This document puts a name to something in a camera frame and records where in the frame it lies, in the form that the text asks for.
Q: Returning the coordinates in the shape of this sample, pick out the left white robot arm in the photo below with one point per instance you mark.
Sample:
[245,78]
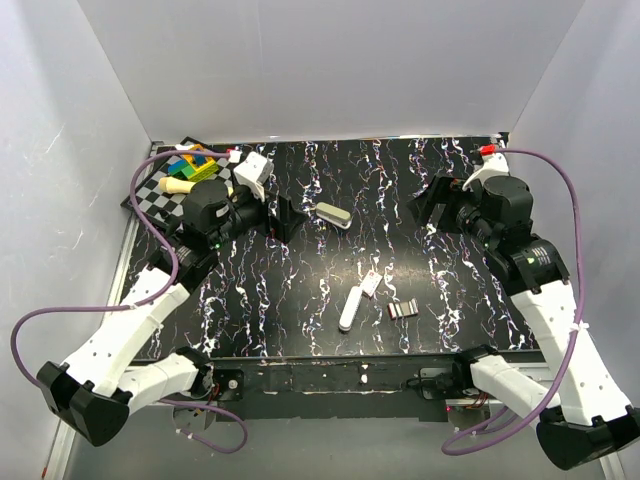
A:
[91,390]

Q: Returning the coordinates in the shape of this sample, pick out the colourful toy block stack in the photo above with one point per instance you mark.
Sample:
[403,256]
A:
[193,168]

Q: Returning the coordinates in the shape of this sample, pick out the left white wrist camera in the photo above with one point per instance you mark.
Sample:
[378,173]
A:
[252,172]

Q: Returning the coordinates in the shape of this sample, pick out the black white checkerboard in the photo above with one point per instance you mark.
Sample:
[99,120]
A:
[161,193]

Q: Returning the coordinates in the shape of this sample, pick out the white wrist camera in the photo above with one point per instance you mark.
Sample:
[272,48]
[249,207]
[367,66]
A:
[252,172]
[493,163]

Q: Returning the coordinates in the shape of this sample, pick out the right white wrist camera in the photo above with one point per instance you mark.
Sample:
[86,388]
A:
[493,163]

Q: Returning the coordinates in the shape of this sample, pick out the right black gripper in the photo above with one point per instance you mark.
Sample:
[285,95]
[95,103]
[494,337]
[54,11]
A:
[439,190]

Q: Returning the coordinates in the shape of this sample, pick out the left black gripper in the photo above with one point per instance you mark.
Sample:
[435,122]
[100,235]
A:
[285,225]

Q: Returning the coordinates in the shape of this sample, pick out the white stapler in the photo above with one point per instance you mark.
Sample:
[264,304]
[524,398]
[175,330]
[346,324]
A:
[350,309]

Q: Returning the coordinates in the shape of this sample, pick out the grey beige stapler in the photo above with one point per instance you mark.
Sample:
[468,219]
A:
[334,215]

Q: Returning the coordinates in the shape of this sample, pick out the white red staple box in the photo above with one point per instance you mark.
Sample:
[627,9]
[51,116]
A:
[370,283]

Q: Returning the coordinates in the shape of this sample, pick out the wooden cylinder peg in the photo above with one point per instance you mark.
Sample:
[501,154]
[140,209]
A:
[172,185]

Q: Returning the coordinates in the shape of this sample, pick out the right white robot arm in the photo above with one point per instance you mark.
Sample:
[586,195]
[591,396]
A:
[583,415]

